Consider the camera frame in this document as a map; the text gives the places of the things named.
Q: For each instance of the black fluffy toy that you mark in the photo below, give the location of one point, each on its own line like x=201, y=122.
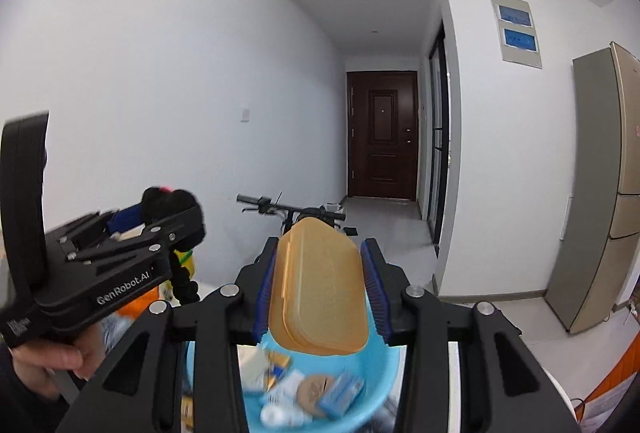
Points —
x=170, y=203

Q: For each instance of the person's left hand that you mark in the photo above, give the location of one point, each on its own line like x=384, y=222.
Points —
x=45, y=358

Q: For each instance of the beige refrigerator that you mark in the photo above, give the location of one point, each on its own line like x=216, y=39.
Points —
x=600, y=193

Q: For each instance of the white paper sheet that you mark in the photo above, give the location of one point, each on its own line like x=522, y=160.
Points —
x=610, y=413

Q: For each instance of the white crumpled packet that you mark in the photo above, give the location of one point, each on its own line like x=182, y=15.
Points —
x=282, y=393

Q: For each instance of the orange round item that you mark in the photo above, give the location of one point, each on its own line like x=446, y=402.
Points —
x=135, y=308

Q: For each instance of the blue sticker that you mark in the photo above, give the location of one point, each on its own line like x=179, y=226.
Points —
x=512, y=14
x=520, y=39

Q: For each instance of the black framed glass door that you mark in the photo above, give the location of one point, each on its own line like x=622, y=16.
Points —
x=439, y=138

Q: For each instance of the grey wall panel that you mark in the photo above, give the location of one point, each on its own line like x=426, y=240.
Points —
x=515, y=58

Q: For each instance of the black floor item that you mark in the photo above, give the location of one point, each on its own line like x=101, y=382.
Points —
x=350, y=231

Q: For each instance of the black bicycle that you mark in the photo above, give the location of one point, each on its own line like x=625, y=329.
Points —
x=290, y=213

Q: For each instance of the white light switch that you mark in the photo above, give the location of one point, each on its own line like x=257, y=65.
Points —
x=245, y=114

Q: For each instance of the blue plastic basin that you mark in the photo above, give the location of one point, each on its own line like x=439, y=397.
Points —
x=362, y=373

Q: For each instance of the blue wipes packet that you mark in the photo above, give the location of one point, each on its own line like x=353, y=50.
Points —
x=342, y=395

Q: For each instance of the white roll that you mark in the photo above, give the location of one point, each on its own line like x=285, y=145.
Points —
x=280, y=417

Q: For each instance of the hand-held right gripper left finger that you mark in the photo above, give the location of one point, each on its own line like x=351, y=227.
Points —
x=266, y=293

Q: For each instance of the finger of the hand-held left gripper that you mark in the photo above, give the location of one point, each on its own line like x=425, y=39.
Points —
x=125, y=218
x=150, y=238

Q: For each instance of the gold and blue tissue pack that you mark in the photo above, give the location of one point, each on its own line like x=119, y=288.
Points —
x=275, y=365

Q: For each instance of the dark brown door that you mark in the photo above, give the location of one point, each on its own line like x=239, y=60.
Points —
x=382, y=138

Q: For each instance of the round brown disc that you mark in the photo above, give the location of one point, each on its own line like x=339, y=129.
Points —
x=312, y=395

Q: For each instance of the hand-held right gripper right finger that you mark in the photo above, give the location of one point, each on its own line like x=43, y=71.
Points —
x=375, y=293

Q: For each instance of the blue plaid shirt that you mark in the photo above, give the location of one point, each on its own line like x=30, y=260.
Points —
x=117, y=335

